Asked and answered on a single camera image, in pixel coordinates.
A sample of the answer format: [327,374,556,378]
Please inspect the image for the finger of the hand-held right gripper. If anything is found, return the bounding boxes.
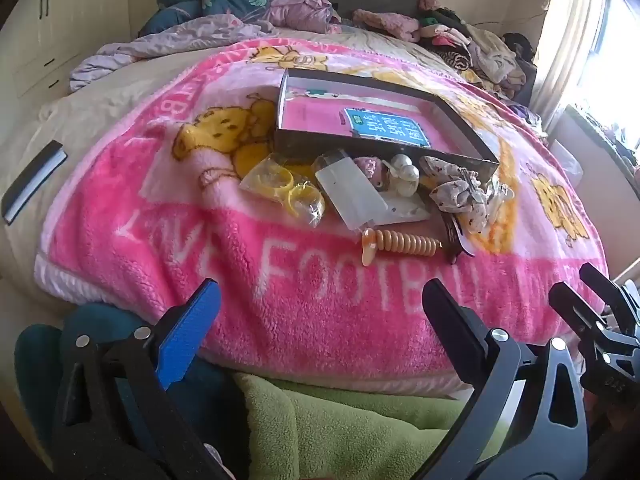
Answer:
[549,282,640,401]
[580,262,640,333]

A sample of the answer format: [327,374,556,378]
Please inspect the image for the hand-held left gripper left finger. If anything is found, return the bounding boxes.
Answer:
[50,277,236,480]

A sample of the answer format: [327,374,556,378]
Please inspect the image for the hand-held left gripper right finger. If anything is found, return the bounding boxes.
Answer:
[422,279,588,480]

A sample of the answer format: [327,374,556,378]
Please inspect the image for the frosted clear plastic packet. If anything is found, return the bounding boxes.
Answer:
[314,151,390,234]

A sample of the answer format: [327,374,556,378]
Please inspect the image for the yellow rings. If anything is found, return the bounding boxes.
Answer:
[239,154,326,228]

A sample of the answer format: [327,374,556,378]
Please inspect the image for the pink scrunchie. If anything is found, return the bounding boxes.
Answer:
[352,156,388,188]

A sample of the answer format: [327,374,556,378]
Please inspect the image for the shallow cardboard box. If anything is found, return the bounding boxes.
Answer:
[272,69,501,191]

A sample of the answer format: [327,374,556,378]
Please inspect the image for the pink printed fleece blanket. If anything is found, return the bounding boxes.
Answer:
[35,37,608,396]

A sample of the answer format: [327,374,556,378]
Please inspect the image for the dark teal cloth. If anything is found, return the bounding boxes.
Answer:
[15,305,246,480]

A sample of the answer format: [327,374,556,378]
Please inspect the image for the cluttered window sill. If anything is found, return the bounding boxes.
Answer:
[565,102,640,171]

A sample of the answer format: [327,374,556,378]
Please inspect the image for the green fleece blanket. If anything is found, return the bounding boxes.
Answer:
[232,372,501,480]

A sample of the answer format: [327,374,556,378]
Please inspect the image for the pearl hair clip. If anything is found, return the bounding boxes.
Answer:
[385,154,421,198]

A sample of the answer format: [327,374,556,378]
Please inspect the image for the black notebook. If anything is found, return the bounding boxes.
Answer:
[1,141,68,225]

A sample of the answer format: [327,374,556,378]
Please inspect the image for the window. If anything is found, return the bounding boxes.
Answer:
[585,0,640,111]

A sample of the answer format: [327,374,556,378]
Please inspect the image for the pale curtain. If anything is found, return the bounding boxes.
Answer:
[530,0,613,126]

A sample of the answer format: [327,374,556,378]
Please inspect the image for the pile of clothes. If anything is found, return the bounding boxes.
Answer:
[417,0,538,101]

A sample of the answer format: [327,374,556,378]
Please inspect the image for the lilac blanket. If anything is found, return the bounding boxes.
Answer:
[69,12,281,93]

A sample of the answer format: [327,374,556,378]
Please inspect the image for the pink fuzzy garment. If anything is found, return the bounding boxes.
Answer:
[352,9,421,43]

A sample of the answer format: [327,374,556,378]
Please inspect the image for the mauve garment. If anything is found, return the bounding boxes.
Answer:
[262,0,343,33]

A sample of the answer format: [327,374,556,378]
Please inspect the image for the cream wardrobe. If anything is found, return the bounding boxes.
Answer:
[0,0,166,126]

